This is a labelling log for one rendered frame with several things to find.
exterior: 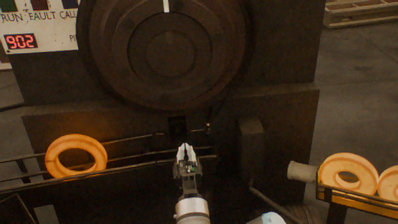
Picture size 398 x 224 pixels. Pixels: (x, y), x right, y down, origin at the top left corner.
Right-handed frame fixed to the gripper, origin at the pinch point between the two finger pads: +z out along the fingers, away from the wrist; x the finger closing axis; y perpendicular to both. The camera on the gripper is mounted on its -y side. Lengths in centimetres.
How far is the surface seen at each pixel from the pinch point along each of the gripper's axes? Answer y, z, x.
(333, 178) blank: -0.3, -15.4, -43.0
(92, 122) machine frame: 4.5, 10.5, 28.9
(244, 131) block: 5.1, 0.6, -18.9
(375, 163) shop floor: -91, 38, -113
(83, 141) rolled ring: 5.3, 2.7, 30.7
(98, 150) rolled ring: 1.6, 1.4, 27.2
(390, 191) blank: 4, -23, -55
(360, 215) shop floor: -80, 4, -86
